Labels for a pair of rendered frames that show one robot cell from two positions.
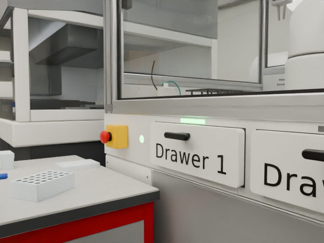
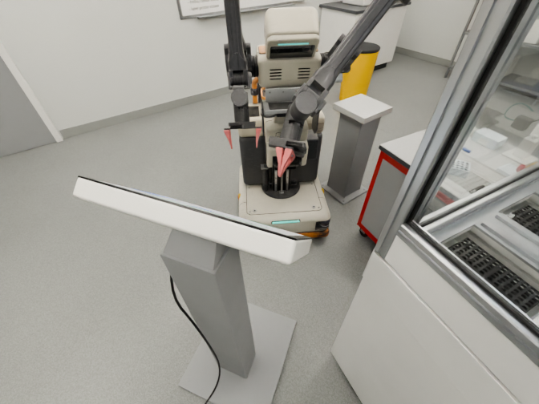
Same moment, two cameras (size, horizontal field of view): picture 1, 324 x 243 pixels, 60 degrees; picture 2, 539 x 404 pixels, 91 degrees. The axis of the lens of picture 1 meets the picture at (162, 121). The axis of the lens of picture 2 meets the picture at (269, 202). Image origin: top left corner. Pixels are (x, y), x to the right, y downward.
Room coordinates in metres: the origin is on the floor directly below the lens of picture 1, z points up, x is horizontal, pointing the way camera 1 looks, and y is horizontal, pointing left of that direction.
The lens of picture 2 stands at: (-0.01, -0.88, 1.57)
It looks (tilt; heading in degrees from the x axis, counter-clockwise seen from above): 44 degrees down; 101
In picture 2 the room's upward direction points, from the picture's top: 1 degrees counter-clockwise
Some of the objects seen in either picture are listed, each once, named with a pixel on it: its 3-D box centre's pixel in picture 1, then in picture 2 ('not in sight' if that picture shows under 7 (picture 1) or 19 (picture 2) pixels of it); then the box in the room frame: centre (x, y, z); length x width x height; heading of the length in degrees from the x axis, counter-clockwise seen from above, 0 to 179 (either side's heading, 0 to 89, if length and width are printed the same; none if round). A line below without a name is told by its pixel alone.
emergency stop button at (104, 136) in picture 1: (105, 136); not in sight; (0.87, 0.17, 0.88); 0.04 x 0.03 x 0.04; 36
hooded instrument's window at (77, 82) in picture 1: (75, 85); not in sight; (2.21, 0.68, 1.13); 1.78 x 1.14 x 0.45; 36
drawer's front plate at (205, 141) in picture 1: (189, 149); not in sight; (0.63, -0.06, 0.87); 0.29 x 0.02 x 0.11; 36
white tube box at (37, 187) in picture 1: (44, 184); not in sight; (0.68, 0.29, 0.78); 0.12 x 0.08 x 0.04; 158
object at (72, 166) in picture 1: (77, 165); not in sight; (0.95, 0.29, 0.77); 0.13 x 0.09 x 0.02; 126
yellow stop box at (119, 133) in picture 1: (115, 136); not in sight; (0.89, 0.15, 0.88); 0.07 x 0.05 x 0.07; 36
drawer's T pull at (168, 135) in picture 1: (180, 135); not in sight; (0.62, -0.04, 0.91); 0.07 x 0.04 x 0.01; 36
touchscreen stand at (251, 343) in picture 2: not in sight; (231, 312); (-0.26, -0.46, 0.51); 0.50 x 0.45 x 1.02; 79
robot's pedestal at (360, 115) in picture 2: not in sight; (351, 151); (0.31, 0.96, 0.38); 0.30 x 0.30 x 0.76; 44
